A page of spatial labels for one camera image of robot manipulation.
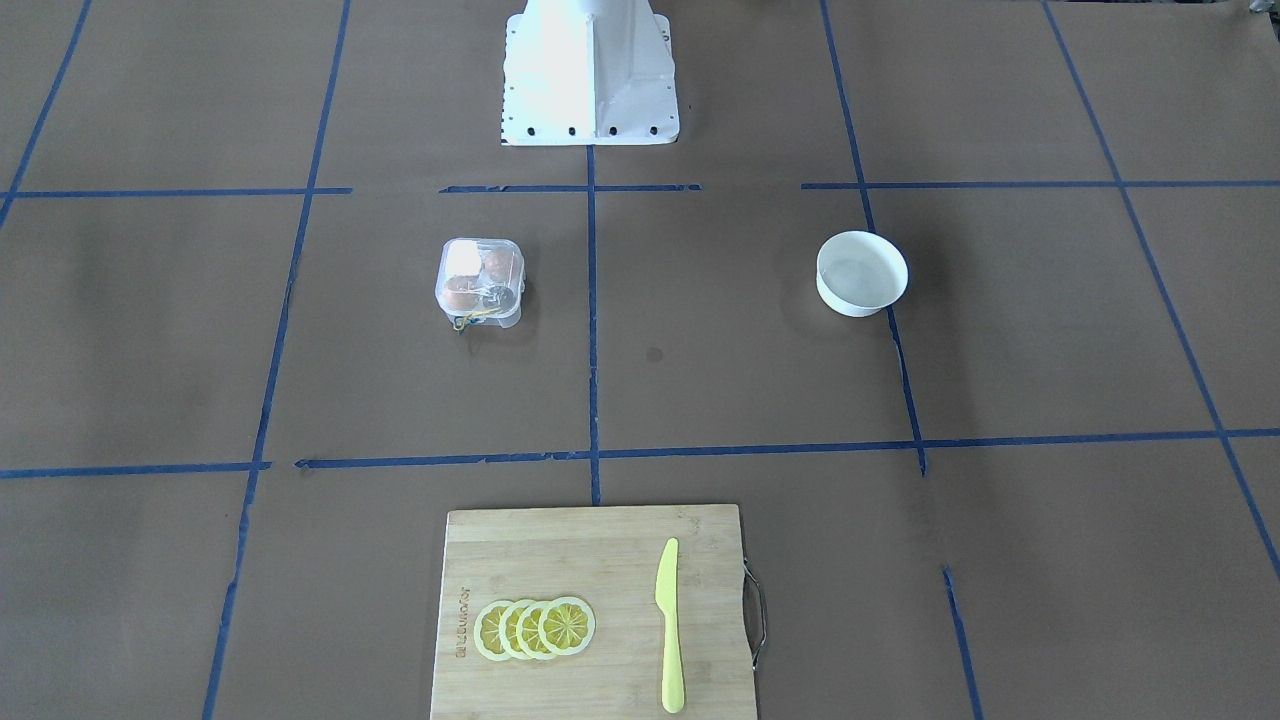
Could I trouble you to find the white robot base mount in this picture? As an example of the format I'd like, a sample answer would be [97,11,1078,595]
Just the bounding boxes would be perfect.
[500,1,681,147]

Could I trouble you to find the white bowl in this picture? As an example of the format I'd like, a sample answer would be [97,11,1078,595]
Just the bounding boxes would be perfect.
[815,231,909,318]

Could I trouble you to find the clear plastic egg box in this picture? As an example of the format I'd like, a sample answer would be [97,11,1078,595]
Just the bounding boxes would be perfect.
[435,237,526,334]

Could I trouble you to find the wooden cutting board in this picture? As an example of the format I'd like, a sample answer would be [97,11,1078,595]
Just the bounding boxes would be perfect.
[429,503,759,719]

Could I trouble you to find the yellow plastic knife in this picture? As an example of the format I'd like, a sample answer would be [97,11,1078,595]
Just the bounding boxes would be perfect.
[654,537,686,714]

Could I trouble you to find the brown egg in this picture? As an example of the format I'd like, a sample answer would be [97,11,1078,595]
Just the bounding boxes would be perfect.
[483,249,516,284]
[439,275,485,314]

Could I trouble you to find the lemon slice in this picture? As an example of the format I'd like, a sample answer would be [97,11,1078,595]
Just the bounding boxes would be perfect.
[538,596,596,657]
[515,601,556,661]
[474,600,512,662]
[498,600,532,661]

